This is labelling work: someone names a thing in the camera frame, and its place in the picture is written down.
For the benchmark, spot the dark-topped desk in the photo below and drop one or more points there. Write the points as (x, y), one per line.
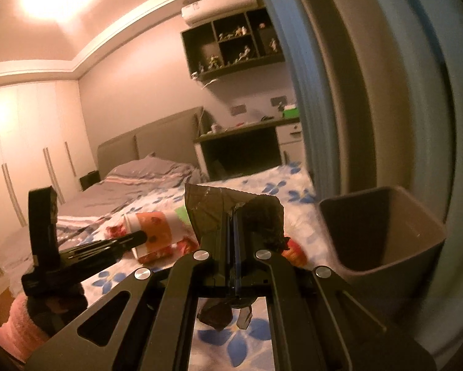
(239, 150)

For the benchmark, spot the white wall air conditioner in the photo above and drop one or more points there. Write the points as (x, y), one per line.
(216, 4)

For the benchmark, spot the dark snack wrapper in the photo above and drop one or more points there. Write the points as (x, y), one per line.
(212, 210)

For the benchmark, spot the dark nightstand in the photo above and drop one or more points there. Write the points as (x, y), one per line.
(89, 181)

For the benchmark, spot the green box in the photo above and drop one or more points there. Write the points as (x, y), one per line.
(290, 112)

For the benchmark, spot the row of toy figurines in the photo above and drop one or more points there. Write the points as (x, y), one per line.
(235, 33)

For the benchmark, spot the green foam net sleeve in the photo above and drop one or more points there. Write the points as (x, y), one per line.
(181, 213)

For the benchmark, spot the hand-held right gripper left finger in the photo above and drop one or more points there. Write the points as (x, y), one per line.
(216, 257)

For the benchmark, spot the blue window curtain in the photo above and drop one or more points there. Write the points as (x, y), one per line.
(370, 85)

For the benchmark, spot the grey plastic trash bin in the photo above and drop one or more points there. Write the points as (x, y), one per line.
(382, 232)

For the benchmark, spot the grey striped duvet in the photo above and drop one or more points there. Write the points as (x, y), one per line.
(111, 197)

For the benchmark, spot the pink plastic bag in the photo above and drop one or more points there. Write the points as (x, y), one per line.
(295, 251)

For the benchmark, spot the orange apple-print paper cup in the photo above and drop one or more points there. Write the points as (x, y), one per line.
(156, 226)

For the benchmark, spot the person's left forearm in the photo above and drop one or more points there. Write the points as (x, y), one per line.
(23, 324)

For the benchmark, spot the blue floral bed blanket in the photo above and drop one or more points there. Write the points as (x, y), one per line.
(270, 183)

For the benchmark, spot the white drawer unit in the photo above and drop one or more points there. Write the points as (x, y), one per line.
(291, 143)

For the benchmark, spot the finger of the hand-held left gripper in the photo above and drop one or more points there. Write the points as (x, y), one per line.
(111, 244)

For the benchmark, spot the grey padded bed headboard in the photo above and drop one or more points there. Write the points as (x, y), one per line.
(154, 139)

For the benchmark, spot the wall socket plate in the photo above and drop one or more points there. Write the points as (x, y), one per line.
(278, 101)
(239, 109)

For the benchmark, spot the dark wall shelf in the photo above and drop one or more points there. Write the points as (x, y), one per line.
(200, 42)

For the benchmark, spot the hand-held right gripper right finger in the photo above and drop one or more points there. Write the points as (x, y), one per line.
(237, 255)

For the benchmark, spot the white wardrobe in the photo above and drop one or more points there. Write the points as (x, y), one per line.
(26, 139)

